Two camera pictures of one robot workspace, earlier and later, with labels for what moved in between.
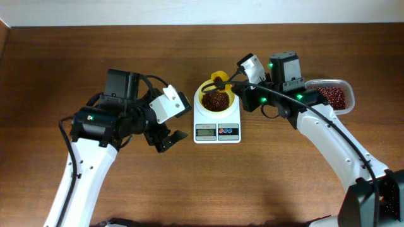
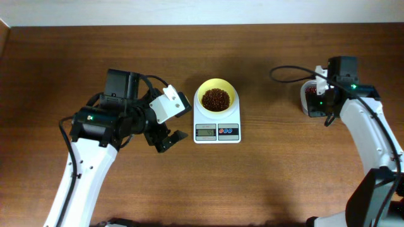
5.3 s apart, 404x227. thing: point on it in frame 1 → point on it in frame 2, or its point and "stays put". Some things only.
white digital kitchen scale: [221, 127] stays put
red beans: [218, 101] stays put
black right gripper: [241, 93] → [315, 105]
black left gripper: [156, 139] stays put
